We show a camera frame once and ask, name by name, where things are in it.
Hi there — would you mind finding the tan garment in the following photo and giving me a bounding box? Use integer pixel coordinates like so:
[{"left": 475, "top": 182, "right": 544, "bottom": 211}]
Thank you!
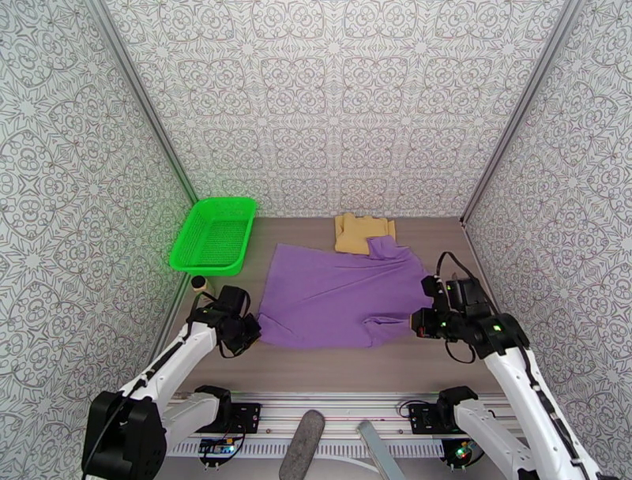
[{"left": 333, "top": 212, "right": 397, "bottom": 257}]

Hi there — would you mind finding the slotted metal panel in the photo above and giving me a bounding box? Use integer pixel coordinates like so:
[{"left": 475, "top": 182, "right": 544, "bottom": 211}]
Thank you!
[{"left": 118, "top": 440, "right": 448, "bottom": 457}]

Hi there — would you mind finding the left circuit board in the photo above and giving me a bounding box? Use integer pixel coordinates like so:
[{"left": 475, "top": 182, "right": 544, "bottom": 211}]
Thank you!
[{"left": 198, "top": 437, "right": 236, "bottom": 467}]

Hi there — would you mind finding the flat metal bar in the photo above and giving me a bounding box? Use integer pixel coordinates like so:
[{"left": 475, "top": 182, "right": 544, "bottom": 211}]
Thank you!
[{"left": 356, "top": 420, "right": 407, "bottom": 480}]

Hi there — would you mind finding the green plastic laundry basket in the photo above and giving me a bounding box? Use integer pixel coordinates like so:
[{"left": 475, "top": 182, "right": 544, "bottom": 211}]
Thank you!
[{"left": 168, "top": 196, "right": 259, "bottom": 279}]

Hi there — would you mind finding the purple t-shirt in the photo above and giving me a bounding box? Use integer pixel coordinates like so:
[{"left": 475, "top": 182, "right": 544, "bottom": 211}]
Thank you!
[{"left": 256, "top": 235, "right": 431, "bottom": 351}]

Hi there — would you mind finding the grey felt-covered bar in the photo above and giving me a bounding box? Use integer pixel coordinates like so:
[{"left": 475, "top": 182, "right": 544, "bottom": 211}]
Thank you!
[{"left": 278, "top": 409, "right": 326, "bottom": 480}]

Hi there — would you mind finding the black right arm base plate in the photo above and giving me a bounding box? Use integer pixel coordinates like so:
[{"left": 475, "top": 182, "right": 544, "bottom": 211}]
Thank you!
[{"left": 408, "top": 402, "right": 490, "bottom": 437}]

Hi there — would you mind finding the aluminium mounting rail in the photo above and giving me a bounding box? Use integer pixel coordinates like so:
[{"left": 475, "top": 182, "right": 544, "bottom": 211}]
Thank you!
[{"left": 102, "top": 391, "right": 566, "bottom": 441}]

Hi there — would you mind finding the circuit board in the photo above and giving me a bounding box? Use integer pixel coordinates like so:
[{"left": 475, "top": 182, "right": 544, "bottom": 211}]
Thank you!
[
  {"left": 440, "top": 439, "right": 484, "bottom": 469},
  {"left": 198, "top": 437, "right": 236, "bottom": 467}
]

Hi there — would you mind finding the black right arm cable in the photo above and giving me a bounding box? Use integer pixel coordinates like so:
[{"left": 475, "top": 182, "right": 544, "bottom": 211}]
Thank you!
[{"left": 433, "top": 251, "right": 495, "bottom": 365}]

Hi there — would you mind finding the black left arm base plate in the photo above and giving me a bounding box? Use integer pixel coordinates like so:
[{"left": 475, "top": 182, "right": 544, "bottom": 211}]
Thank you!
[{"left": 229, "top": 402, "right": 263, "bottom": 435}]

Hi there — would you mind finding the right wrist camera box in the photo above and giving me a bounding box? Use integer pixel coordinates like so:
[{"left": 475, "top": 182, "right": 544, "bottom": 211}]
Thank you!
[{"left": 420, "top": 274, "right": 446, "bottom": 300}]

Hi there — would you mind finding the right circuit board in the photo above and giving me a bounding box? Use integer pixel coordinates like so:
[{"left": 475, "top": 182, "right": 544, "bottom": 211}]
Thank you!
[{"left": 440, "top": 439, "right": 484, "bottom": 469}]

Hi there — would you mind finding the aluminium corner post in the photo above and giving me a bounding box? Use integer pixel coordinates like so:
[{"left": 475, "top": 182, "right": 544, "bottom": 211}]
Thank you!
[
  {"left": 459, "top": 0, "right": 585, "bottom": 227},
  {"left": 85, "top": 0, "right": 200, "bottom": 204}
]

